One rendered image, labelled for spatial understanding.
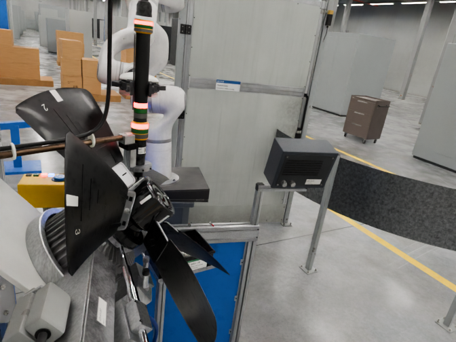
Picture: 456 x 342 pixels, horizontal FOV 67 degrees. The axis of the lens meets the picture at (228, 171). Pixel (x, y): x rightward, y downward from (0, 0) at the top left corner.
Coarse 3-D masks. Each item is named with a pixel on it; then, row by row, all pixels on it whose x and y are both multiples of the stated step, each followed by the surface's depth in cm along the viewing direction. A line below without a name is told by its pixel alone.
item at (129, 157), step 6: (126, 132) 87; (126, 138) 84; (132, 138) 86; (120, 144) 86; (126, 144) 85; (132, 144) 86; (126, 150) 87; (132, 150) 87; (126, 156) 88; (132, 156) 87; (126, 162) 88; (132, 162) 88; (150, 162) 93; (132, 168) 89; (138, 168) 89; (144, 168) 89; (150, 168) 91
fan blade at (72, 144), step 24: (72, 144) 56; (72, 168) 54; (96, 168) 62; (72, 192) 53; (96, 192) 61; (120, 192) 70; (72, 216) 53; (96, 216) 61; (120, 216) 73; (72, 240) 53; (96, 240) 63; (72, 264) 53
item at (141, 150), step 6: (144, 0) 77; (138, 6) 77; (144, 6) 77; (150, 6) 78; (138, 12) 77; (144, 12) 77; (150, 12) 78; (138, 144) 88; (144, 144) 89; (138, 150) 89; (144, 150) 89; (138, 156) 89; (144, 156) 90; (138, 162) 90; (144, 162) 91; (138, 174) 92
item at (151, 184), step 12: (144, 180) 83; (144, 192) 81; (156, 192) 88; (144, 204) 80; (156, 204) 81; (168, 204) 90; (132, 216) 80; (144, 216) 81; (156, 216) 82; (132, 228) 83; (144, 228) 82; (120, 240) 80; (132, 240) 82
